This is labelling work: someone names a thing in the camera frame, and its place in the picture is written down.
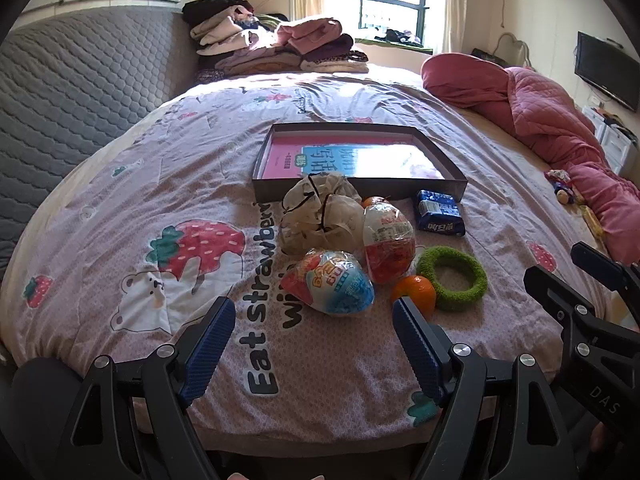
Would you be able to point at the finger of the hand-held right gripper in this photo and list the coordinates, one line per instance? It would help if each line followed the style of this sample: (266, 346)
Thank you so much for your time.
(595, 260)
(545, 285)

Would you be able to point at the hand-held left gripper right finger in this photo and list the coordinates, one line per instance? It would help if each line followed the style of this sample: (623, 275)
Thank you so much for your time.
(417, 355)

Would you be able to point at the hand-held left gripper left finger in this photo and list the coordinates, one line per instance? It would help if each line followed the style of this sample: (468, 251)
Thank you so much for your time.
(210, 350)

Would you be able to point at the orange tangerine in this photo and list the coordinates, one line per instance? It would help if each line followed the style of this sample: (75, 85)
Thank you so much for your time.
(415, 292)
(376, 203)

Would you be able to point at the blue and white toy egg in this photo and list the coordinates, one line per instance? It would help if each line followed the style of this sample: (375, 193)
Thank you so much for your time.
(330, 282)

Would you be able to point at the red and white toy egg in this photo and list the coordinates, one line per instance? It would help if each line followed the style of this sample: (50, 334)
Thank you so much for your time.
(387, 240)

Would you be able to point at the blue tissue packet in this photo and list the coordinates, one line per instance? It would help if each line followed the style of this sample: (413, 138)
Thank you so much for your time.
(440, 212)

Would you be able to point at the shallow grey cardboard box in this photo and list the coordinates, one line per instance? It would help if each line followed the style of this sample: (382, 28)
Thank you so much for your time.
(350, 187)

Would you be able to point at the small toy doll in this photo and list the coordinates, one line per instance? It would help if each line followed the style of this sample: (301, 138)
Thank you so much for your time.
(562, 185)

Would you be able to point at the white storage drawers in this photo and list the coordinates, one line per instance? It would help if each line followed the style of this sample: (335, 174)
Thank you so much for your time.
(612, 140)

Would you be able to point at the pink quilted comforter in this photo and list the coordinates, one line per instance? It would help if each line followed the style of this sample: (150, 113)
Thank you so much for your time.
(555, 120)

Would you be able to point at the black flat television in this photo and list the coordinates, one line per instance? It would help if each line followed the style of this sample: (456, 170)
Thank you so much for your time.
(605, 72)

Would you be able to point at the pink and blue book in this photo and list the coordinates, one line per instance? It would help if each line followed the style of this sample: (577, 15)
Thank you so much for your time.
(330, 157)

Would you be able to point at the pink pillow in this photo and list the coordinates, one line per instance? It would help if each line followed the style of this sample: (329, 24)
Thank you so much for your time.
(465, 80)

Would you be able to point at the curved metal chair back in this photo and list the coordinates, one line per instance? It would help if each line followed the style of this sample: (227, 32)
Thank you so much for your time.
(512, 40)

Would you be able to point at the grey quilted headboard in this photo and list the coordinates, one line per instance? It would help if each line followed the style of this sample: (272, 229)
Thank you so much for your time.
(75, 110)

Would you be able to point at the dark clothes on windowsill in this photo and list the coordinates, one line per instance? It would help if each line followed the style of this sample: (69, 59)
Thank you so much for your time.
(400, 36)

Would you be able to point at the pile of folded clothes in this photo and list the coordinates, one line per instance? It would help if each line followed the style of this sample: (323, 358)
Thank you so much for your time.
(270, 45)

